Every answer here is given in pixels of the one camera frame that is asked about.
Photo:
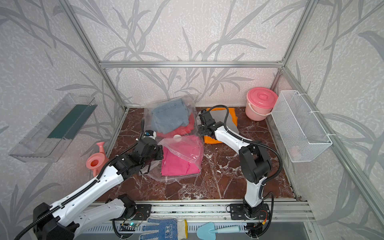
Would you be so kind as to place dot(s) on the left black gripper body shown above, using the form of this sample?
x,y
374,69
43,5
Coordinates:
x,y
156,154

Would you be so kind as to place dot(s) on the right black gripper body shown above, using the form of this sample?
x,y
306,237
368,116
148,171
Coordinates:
x,y
201,130

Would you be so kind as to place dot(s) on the orange trousers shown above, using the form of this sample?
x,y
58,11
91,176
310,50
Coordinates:
x,y
211,141

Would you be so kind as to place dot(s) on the grey white garment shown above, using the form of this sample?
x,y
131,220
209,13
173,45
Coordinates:
x,y
219,114

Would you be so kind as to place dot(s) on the clear plastic vacuum bag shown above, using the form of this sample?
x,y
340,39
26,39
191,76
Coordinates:
x,y
153,169

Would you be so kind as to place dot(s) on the blue towel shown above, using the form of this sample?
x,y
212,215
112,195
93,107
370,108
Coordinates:
x,y
169,116

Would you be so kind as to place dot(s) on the pink garment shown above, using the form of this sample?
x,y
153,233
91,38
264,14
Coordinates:
x,y
183,157

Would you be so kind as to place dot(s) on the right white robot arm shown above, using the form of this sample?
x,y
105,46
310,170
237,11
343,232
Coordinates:
x,y
259,163

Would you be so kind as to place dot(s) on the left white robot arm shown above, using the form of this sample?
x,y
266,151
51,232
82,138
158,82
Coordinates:
x,y
67,218

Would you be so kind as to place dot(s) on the red garment in bag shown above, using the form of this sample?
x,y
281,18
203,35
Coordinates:
x,y
180,130

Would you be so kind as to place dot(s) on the pink watering can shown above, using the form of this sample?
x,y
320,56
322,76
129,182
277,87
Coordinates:
x,y
96,161

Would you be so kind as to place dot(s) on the pink lidded bucket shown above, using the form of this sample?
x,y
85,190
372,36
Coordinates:
x,y
260,103

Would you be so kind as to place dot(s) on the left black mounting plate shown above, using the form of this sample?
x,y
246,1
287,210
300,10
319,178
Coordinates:
x,y
141,212

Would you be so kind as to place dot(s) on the black mounting plate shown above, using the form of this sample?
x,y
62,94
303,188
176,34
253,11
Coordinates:
x,y
141,212
237,211

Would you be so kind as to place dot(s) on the blue dotted work glove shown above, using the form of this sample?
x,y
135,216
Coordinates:
x,y
164,229

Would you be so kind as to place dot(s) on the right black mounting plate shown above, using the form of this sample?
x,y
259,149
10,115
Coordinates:
x,y
237,211

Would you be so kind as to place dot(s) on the light blue toy shovel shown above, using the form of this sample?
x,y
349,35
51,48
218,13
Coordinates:
x,y
208,231

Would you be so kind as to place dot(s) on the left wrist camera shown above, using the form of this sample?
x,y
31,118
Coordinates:
x,y
150,134

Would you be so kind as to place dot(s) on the white wire mesh basket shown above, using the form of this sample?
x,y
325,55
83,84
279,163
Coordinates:
x,y
303,135

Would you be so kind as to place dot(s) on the clear plastic wall shelf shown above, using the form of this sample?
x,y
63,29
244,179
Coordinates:
x,y
50,138

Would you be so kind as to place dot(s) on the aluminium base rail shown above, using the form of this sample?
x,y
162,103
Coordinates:
x,y
219,211

